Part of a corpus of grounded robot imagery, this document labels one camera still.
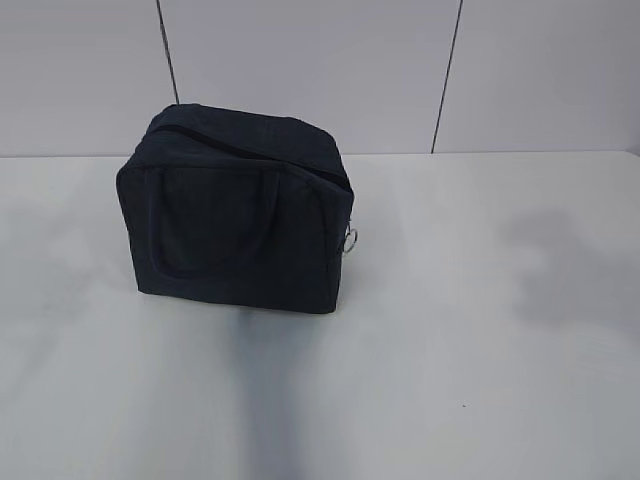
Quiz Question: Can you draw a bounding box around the dark navy lunch bag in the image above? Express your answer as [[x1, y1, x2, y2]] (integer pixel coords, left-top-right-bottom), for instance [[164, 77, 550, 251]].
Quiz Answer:
[[116, 104, 355, 314]]

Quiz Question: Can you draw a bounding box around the silver zipper pull ring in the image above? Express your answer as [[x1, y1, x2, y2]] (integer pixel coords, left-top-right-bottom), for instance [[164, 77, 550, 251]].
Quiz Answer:
[[340, 219, 360, 256]]

